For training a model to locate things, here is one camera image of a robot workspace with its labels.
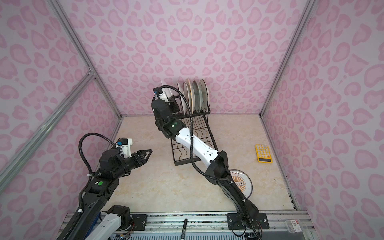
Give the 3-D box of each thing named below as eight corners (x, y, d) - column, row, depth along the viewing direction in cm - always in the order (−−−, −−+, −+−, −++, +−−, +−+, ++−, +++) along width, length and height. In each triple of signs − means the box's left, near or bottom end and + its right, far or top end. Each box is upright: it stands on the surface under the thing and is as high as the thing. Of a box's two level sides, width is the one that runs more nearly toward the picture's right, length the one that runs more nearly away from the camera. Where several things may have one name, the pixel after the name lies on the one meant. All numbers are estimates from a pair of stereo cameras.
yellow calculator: (258, 163, 96) (259, 161, 94) (253, 145, 104) (254, 144, 103) (273, 163, 96) (274, 161, 94) (267, 145, 104) (268, 144, 103)
